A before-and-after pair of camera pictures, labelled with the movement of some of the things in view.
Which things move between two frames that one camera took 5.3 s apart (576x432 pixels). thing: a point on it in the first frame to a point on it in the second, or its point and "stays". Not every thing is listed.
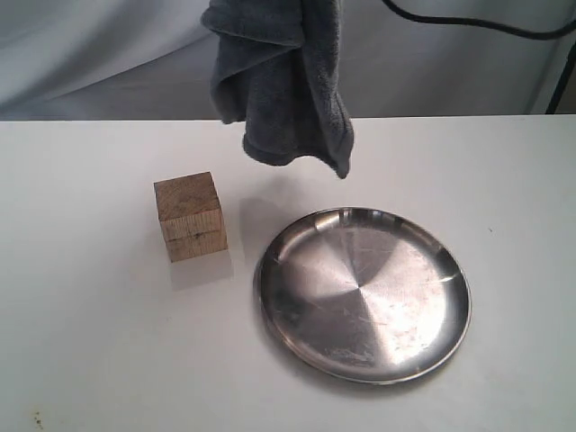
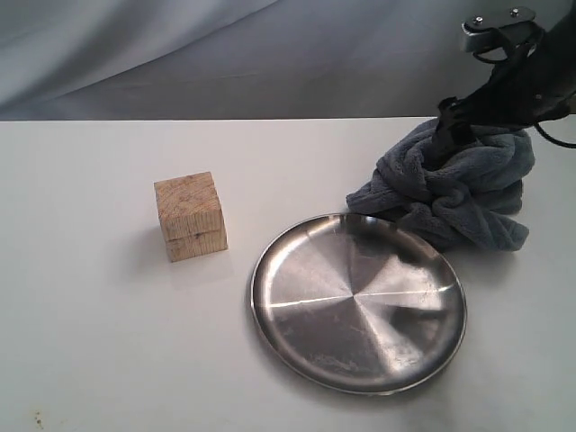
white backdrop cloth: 131,59 stays
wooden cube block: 190,216 stays
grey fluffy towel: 277,64 to 474,200
